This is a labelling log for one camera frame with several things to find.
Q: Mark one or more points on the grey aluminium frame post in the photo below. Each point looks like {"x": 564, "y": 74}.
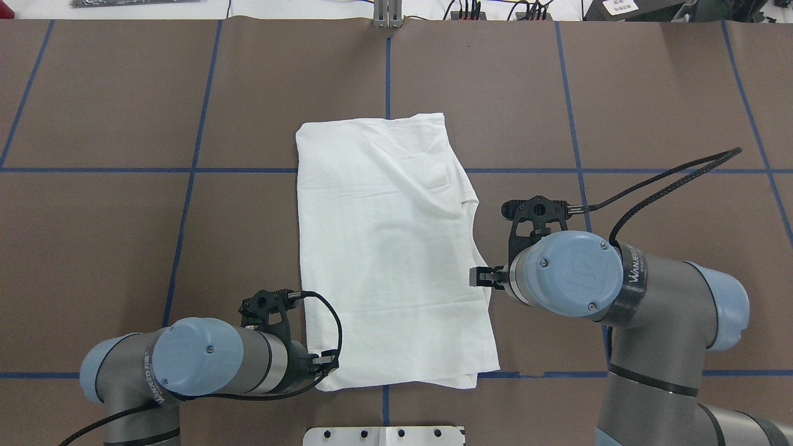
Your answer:
{"x": 387, "y": 14}

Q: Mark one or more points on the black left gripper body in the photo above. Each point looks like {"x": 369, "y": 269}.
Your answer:
{"x": 299, "y": 360}

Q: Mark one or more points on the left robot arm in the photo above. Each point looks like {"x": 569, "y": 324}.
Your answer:
{"x": 143, "y": 378}

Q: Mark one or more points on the white long-sleeve printed shirt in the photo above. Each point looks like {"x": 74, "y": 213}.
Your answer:
{"x": 386, "y": 218}

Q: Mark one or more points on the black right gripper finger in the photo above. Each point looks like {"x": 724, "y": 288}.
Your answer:
{"x": 482, "y": 276}

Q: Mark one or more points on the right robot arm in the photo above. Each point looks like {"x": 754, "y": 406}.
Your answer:
{"x": 666, "y": 316}

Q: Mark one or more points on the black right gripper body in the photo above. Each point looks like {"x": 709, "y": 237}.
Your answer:
{"x": 487, "y": 276}

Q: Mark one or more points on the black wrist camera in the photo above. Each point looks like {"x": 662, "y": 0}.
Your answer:
{"x": 540, "y": 211}
{"x": 266, "y": 312}

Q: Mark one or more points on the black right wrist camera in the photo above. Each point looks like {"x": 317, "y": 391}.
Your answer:
{"x": 540, "y": 211}

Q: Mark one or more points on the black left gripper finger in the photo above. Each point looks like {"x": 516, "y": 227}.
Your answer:
{"x": 326, "y": 361}

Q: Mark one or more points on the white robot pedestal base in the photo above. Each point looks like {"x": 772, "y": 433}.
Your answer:
{"x": 386, "y": 435}

